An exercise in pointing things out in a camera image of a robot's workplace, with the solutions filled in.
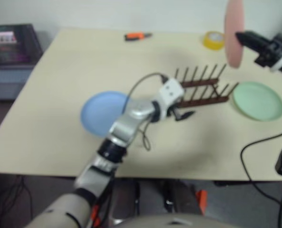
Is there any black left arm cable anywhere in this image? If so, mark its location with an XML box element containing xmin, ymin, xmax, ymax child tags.
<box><xmin>122</xmin><ymin>72</ymin><xmax>170</xmax><ymax>152</ymax></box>

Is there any brown wooden dish rack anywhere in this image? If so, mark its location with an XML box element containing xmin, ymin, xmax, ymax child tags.
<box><xmin>174</xmin><ymin>63</ymin><xmax>239</xmax><ymax>108</ymax></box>

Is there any blue plate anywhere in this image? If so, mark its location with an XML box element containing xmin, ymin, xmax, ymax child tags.
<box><xmin>80</xmin><ymin>91</ymin><xmax>134</xmax><ymax>137</ymax></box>

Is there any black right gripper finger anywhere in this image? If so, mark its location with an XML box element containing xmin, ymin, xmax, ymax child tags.
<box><xmin>235</xmin><ymin>35</ymin><xmax>263</xmax><ymax>52</ymax></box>
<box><xmin>241</xmin><ymin>30</ymin><xmax>272</xmax><ymax>44</ymax></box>

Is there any green plate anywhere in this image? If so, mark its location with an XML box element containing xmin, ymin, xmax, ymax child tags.
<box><xmin>232</xmin><ymin>81</ymin><xmax>282</xmax><ymax>122</ymax></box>

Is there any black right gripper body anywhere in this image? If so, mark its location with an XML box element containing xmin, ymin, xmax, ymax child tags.
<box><xmin>254</xmin><ymin>33</ymin><xmax>282</xmax><ymax>69</ymax></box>

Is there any pink plate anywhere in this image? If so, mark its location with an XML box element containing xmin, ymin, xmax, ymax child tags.
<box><xmin>224</xmin><ymin>0</ymin><xmax>245</xmax><ymax>69</ymax></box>

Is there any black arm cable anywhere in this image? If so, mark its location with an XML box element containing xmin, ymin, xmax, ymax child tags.
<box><xmin>122</xmin><ymin>72</ymin><xmax>170</xmax><ymax>152</ymax></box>
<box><xmin>240</xmin><ymin>127</ymin><xmax>282</xmax><ymax>214</ymax></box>

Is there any orange object under table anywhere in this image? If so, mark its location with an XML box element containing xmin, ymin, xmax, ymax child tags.
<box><xmin>195</xmin><ymin>190</ymin><xmax>208</xmax><ymax>216</ymax></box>

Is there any orange black marker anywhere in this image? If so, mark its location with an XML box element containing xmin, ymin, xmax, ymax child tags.
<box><xmin>124</xmin><ymin>32</ymin><xmax>153</xmax><ymax>42</ymax></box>

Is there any yellow tape roll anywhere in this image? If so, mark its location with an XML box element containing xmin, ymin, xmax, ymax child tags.
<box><xmin>203</xmin><ymin>30</ymin><xmax>226</xmax><ymax>51</ymax></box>

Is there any open laptop computer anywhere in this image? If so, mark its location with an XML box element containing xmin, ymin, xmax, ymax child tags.
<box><xmin>0</xmin><ymin>23</ymin><xmax>43</xmax><ymax>102</ymax></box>

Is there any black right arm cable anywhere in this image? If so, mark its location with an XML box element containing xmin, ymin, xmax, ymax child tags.
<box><xmin>240</xmin><ymin>127</ymin><xmax>282</xmax><ymax>214</ymax></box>

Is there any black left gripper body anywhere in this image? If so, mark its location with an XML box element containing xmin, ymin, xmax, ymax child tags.
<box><xmin>166</xmin><ymin>104</ymin><xmax>181</xmax><ymax>119</ymax></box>

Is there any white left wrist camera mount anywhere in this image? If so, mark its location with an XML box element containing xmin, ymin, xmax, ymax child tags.
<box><xmin>158</xmin><ymin>78</ymin><xmax>185</xmax><ymax>119</ymax></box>

